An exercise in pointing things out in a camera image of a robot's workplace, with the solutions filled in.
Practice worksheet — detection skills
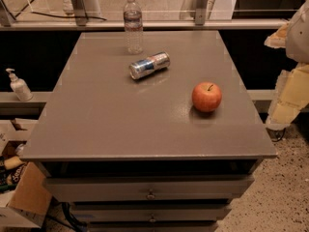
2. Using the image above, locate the top drawer knob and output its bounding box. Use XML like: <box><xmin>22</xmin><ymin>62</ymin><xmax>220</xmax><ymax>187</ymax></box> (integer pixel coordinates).
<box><xmin>146</xmin><ymin>191</ymin><xmax>155</xmax><ymax>200</ymax></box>

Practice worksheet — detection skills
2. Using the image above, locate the drawer knob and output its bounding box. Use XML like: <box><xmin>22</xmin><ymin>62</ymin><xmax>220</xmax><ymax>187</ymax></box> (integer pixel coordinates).
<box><xmin>149</xmin><ymin>215</ymin><xmax>156</xmax><ymax>223</ymax></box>
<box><xmin>146</xmin><ymin>191</ymin><xmax>155</xmax><ymax>200</ymax></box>

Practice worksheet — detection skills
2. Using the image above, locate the red apple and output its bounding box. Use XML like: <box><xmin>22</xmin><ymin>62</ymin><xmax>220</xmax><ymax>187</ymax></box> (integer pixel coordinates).
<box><xmin>191</xmin><ymin>82</ymin><xmax>222</xmax><ymax>112</ymax></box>

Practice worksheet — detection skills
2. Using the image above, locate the cardboard box with items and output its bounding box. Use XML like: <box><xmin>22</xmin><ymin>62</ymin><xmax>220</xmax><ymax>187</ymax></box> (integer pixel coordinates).
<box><xmin>0</xmin><ymin>118</ymin><xmax>51</xmax><ymax>228</ymax></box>

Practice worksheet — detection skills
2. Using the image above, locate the black cable behind glass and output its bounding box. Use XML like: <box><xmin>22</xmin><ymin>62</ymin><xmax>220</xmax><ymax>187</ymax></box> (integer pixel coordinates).
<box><xmin>31</xmin><ymin>11</ymin><xmax>108</xmax><ymax>22</ymax></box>

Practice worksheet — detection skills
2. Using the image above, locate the clear plastic water bottle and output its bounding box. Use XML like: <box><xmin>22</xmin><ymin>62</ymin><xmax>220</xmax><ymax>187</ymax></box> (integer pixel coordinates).
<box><xmin>123</xmin><ymin>0</ymin><xmax>143</xmax><ymax>54</ymax></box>

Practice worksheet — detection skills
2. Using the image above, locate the grey drawer cabinet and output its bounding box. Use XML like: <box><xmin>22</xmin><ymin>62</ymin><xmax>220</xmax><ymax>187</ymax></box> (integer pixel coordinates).
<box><xmin>23</xmin><ymin>31</ymin><xmax>276</xmax><ymax>232</ymax></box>

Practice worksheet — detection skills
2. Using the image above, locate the white pump soap bottle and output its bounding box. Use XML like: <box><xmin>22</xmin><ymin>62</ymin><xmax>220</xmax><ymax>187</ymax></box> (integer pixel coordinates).
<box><xmin>6</xmin><ymin>68</ymin><xmax>33</xmax><ymax>102</ymax></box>

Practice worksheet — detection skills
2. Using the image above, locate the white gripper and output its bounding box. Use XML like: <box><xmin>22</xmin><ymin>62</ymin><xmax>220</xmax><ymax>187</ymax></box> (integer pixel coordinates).
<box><xmin>264</xmin><ymin>0</ymin><xmax>309</xmax><ymax>131</ymax></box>

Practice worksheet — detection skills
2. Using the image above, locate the silver blue redbull can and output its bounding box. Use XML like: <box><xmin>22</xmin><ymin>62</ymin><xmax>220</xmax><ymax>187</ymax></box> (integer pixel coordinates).
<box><xmin>128</xmin><ymin>51</ymin><xmax>170</xmax><ymax>80</ymax></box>

